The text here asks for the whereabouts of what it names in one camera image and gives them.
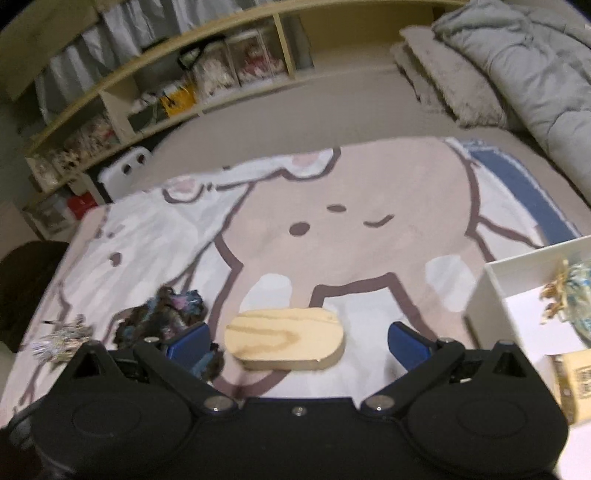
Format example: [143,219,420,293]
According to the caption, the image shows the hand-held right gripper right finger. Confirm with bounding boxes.
[360,322,539,416]

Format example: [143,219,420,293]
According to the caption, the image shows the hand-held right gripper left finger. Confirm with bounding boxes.
[65,322,239,416]

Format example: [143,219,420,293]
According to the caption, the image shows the dark yarn ball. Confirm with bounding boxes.
[112,286,225,384]

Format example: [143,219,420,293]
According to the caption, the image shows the oval wooden block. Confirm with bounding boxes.
[225,308,346,372]

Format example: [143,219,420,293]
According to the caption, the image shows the white cardboard box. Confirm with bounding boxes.
[463,235,591,480]

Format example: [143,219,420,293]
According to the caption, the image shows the beige card box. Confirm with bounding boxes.
[551,353,591,425]

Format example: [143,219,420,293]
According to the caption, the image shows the light blue brocade pouch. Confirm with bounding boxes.
[540,258,591,344]

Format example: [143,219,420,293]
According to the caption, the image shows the printed blanket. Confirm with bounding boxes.
[9,136,583,416]

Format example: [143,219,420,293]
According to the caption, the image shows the dark cushion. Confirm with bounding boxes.
[0,241,70,354]

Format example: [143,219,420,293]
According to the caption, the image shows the red box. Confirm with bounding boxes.
[67,194,100,222]

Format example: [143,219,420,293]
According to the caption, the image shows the white heater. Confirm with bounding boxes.
[98,147,155,204]

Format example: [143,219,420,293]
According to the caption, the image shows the clear storage bin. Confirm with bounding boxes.
[23,194,75,236]

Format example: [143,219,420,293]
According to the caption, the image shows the figurine display box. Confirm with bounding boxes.
[60,115,116,162]

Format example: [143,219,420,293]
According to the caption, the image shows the beige bed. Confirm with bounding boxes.
[148,65,591,241]

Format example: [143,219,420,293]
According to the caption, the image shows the white doll display case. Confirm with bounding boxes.
[191,41,241,102]

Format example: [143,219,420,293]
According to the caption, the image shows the small fuzzy beige pillow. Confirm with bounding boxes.
[390,44,444,107]

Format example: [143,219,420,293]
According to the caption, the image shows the red doll display case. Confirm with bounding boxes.
[226,28,287,86]

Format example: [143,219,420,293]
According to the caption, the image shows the grey comforter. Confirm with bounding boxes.
[431,0,591,208]

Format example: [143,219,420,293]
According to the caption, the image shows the grey curtain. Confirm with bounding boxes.
[34,0,278,125]

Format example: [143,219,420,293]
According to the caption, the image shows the wooden shelf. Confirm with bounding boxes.
[0,0,467,208]

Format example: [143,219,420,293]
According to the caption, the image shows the grey white rope bundle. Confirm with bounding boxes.
[30,315,93,361]

